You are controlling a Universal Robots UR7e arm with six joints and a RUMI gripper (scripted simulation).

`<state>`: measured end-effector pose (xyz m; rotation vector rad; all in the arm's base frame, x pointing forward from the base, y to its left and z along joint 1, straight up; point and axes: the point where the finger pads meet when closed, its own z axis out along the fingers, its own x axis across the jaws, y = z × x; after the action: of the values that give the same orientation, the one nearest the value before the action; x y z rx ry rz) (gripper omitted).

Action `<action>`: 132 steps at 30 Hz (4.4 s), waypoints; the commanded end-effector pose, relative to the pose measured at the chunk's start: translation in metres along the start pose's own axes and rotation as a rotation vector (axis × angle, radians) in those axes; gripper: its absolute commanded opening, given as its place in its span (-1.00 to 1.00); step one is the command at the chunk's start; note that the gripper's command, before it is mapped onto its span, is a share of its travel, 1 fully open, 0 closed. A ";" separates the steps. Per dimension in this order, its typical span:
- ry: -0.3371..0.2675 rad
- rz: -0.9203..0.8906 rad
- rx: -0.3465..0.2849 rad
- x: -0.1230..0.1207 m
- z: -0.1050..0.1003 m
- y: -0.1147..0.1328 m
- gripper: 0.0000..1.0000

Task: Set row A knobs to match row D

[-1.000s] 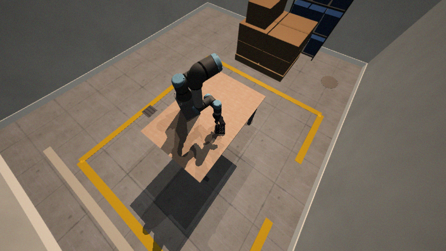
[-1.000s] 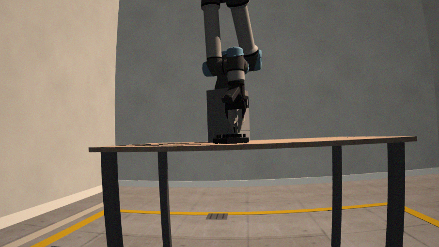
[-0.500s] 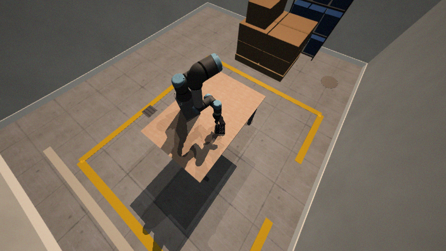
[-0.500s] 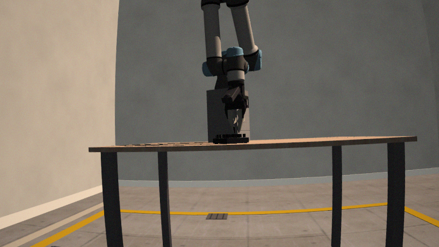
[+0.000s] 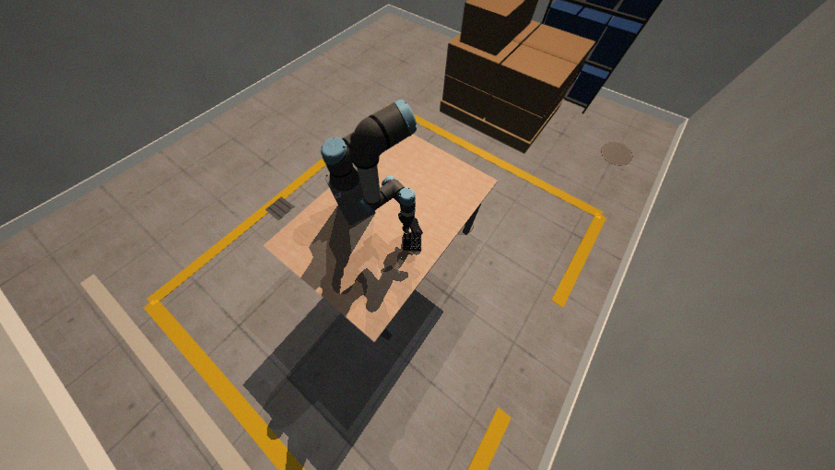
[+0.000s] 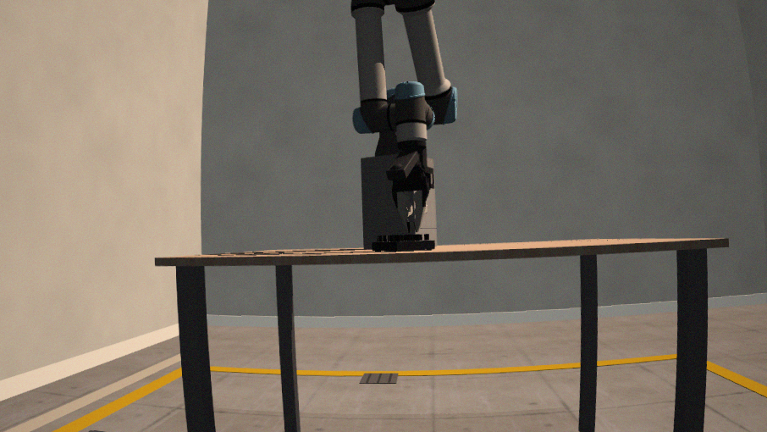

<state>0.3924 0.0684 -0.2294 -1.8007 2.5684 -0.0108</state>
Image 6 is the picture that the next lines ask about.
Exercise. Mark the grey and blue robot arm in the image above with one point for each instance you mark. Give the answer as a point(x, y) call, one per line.
point(412, 107)

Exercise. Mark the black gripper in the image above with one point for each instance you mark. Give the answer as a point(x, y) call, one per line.
point(414, 182)

